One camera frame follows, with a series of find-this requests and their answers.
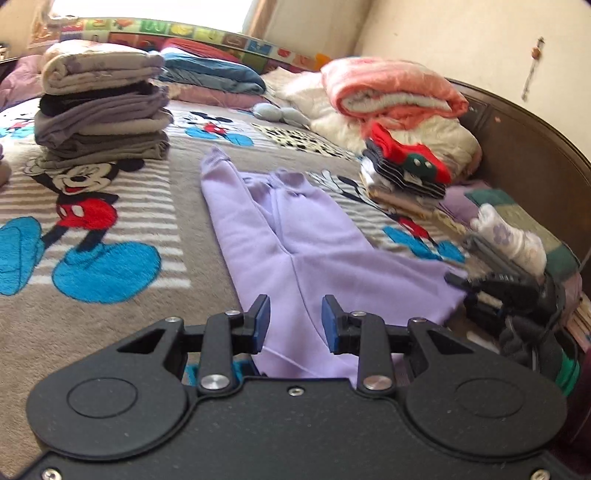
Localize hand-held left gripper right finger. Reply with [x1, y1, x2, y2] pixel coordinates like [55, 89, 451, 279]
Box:
[322, 294, 502, 398]

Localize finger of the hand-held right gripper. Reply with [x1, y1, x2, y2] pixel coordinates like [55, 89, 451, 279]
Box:
[444, 271, 485, 292]

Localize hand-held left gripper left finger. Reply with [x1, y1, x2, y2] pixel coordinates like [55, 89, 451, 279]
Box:
[115, 294, 272, 398]

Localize lavender sweater with black trim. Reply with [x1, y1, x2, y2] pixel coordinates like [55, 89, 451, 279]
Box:
[199, 147, 467, 381]

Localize stack of grey folded clothes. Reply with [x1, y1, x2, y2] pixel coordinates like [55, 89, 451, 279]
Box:
[33, 80, 174, 169]

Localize lavender patchwork cloth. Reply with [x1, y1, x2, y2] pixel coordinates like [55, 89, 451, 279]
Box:
[438, 182, 585, 333]

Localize beige pink folded garment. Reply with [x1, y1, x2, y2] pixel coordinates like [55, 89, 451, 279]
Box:
[369, 185, 444, 217]

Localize white folded garment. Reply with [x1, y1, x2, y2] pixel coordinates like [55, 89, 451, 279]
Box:
[360, 159, 384, 190]

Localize cream quilt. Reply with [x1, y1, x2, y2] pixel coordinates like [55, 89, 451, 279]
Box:
[309, 108, 483, 181]

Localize person's maroon pants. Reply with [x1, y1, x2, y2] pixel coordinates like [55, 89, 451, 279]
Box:
[563, 392, 591, 462]

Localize dark wooden headboard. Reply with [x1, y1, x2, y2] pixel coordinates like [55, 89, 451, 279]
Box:
[445, 76, 591, 296]

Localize red and green sweater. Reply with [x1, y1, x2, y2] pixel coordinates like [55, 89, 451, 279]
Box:
[369, 122, 453, 185]

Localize light blue plush toy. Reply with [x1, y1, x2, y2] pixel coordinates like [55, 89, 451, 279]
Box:
[252, 102, 312, 127]

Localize pink folded quilt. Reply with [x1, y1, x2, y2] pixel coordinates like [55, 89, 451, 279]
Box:
[321, 56, 469, 125]

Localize pink floral bedding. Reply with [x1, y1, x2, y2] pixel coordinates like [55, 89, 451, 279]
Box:
[171, 83, 273, 109]

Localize white quilt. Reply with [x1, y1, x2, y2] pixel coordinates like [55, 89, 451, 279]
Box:
[263, 67, 333, 112]

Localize blue folded blanket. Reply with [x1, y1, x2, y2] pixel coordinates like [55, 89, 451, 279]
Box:
[159, 50, 266, 95]

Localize red folded blanket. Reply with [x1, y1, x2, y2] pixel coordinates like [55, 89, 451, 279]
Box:
[161, 38, 241, 63]

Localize colourful alphabet mat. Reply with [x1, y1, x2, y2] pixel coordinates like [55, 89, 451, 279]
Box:
[28, 16, 333, 72]

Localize folded floral blanket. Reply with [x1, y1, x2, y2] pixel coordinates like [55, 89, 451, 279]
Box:
[41, 39, 166, 97]

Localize lavender pillow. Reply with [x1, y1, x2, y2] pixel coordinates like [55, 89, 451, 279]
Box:
[0, 55, 44, 112]

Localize small wall hanging charm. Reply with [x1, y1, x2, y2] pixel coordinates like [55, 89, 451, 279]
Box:
[522, 37, 546, 100]

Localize window with brown frame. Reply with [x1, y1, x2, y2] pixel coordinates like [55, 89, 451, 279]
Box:
[46, 0, 278, 40]

